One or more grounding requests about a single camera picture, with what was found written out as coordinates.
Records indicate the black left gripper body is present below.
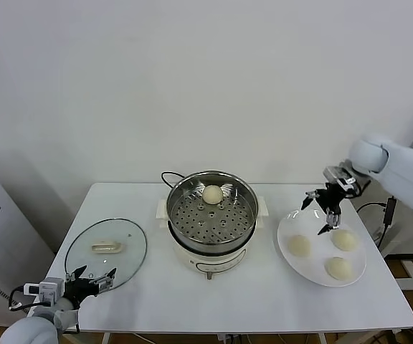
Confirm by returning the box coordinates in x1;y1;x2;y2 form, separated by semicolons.
62;279;100;309

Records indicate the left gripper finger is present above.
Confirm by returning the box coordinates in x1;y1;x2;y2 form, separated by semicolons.
93;268;117;293
66;265;87;284

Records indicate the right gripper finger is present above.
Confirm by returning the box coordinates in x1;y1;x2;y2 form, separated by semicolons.
317;211;342;236
301;191;323;211

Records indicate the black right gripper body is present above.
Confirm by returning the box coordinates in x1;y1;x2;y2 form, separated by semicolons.
317;183;349;212

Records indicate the white steamed baozi bun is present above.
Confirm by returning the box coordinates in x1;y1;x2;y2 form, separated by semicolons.
287;234;312;257
201;184;224;206
331;229;358;251
324;257;354;280

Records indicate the glass lid with cream handle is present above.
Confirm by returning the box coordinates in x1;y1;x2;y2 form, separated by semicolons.
65;216;148;292

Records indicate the perforated steel steamer basket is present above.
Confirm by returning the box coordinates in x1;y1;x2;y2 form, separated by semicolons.
166;170;260;254

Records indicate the white round plate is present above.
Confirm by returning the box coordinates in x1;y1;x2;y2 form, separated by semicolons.
276;208;368;287

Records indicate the white side desk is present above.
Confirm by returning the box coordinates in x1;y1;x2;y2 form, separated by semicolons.
348;186;413;259

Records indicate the cream electric cooker base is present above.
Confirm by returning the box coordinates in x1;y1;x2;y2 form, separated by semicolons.
155;196;270;282

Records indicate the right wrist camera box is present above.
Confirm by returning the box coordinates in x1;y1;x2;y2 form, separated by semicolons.
323;165;358;191

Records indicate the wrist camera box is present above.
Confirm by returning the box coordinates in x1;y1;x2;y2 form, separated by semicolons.
323;165;358;191
23;277;64;305

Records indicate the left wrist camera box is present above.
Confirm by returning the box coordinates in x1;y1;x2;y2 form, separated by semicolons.
23;277;64;305

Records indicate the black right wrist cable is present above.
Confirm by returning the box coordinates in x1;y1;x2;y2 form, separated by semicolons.
349;177;372;198

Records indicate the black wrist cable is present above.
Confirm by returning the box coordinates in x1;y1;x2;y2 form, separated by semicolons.
349;177;372;198
8;285;31;311

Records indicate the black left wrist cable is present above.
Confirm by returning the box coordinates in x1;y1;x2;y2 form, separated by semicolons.
8;285;31;311

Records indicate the black cooker power cable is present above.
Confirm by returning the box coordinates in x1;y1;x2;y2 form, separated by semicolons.
161;171;186;191

